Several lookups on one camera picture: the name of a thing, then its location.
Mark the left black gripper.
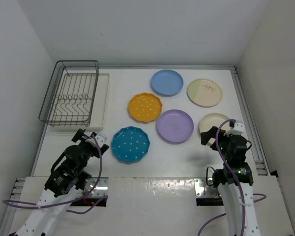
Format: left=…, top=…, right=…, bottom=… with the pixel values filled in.
left=73, top=128, right=108, bottom=174

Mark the cream bear plate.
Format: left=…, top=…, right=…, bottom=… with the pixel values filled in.
left=199, top=113, right=230, bottom=146

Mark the purple plate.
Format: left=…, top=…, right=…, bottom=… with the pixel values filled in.
left=157, top=109, right=194, bottom=143

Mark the teal polka dot plate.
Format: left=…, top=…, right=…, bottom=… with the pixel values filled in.
left=111, top=126, right=150, bottom=164

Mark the green and cream plate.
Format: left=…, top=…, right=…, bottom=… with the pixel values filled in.
left=187, top=79, right=222, bottom=107

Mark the yellow polka dot plate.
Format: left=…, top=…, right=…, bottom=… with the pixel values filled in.
left=127, top=92, right=163, bottom=123

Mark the light blue plate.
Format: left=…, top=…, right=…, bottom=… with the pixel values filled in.
left=151, top=69, right=184, bottom=96

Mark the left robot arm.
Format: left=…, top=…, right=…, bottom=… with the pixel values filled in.
left=3, top=129, right=109, bottom=236

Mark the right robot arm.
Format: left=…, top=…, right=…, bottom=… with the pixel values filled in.
left=201, top=126, right=261, bottom=236

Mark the cream drip tray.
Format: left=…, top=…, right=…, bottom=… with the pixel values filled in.
left=46, top=70, right=110, bottom=130

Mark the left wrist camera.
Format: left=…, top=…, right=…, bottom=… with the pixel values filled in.
left=86, top=132, right=107, bottom=148

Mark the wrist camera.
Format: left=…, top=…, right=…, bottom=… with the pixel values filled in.
left=225, top=119, right=245, bottom=136
left=86, top=132, right=107, bottom=148

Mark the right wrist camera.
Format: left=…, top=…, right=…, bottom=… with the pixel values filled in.
left=225, top=119, right=245, bottom=136

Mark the grey wire dish rack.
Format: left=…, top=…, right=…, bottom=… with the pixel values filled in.
left=38, top=60, right=99, bottom=127

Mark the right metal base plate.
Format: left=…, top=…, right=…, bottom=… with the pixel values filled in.
left=194, top=177, right=220, bottom=198

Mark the metal base plate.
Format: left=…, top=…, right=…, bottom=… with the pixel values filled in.
left=194, top=177, right=220, bottom=198
left=83, top=177, right=109, bottom=198

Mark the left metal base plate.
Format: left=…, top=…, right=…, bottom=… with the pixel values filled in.
left=83, top=177, right=109, bottom=198

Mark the aluminium frame rail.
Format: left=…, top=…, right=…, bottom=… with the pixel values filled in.
left=231, top=66, right=270, bottom=176

